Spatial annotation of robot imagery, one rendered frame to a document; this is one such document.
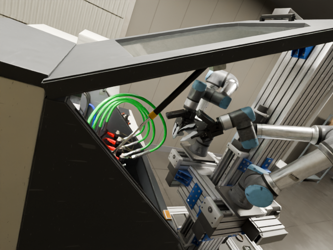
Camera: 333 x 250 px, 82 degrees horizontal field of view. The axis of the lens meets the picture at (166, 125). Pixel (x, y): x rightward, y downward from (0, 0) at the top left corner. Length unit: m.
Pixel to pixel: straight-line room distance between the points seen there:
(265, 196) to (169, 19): 2.47
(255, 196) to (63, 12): 2.49
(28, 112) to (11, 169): 0.16
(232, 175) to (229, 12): 2.58
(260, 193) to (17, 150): 0.94
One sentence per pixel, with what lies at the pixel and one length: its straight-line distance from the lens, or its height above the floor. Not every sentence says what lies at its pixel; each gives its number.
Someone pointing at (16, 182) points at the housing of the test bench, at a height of 1.22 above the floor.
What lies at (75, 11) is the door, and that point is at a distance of 2.66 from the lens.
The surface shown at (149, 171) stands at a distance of 1.23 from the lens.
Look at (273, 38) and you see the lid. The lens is 0.61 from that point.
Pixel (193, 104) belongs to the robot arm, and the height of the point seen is 1.44.
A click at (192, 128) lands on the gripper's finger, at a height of 1.35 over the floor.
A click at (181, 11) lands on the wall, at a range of 3.01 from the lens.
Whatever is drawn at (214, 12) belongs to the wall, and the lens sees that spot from 3.27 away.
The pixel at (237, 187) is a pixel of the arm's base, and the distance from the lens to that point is 1.23.
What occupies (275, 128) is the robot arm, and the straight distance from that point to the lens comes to 1.11.
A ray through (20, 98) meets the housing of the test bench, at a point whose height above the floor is 1.43.
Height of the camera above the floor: 1.63
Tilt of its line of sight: 19 degrees down
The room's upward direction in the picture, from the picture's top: 23 degrees clockwise
